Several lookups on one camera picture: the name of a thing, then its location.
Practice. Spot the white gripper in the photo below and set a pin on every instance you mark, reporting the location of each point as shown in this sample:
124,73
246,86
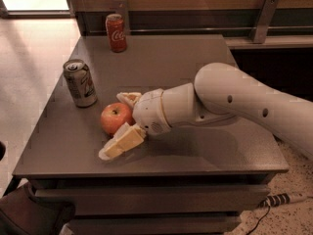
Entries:
149,112

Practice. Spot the red orange apple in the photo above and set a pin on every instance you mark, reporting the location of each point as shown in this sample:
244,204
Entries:
114,116

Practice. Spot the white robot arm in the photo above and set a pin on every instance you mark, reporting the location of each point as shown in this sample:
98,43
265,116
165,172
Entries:
220,92

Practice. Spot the white silver soda can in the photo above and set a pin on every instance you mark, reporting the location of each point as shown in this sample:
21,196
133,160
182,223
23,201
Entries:
80,83

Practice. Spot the red coke can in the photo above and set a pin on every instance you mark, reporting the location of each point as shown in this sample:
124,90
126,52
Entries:
115,32

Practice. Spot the grey upper drawer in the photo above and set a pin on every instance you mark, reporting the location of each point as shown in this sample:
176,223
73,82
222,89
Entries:
155,200

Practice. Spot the grey drawer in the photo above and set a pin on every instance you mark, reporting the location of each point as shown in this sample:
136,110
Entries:
155,200
172,225

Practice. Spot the grey lower drawer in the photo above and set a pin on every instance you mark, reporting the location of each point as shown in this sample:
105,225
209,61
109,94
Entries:
172,225

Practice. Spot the striped power strip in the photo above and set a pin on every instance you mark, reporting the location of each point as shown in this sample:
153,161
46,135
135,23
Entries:
272,201

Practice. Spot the left metal wall bracket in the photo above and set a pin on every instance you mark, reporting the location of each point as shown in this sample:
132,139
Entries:
121,7

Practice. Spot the metal wall bracket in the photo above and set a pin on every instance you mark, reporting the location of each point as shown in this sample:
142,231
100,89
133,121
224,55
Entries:
259,32
121,7

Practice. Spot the right metal wall bracket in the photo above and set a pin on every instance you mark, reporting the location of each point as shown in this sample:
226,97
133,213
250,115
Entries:
259,32

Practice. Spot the metal wall rail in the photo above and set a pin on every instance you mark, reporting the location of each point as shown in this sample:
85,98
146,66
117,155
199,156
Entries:
271,30

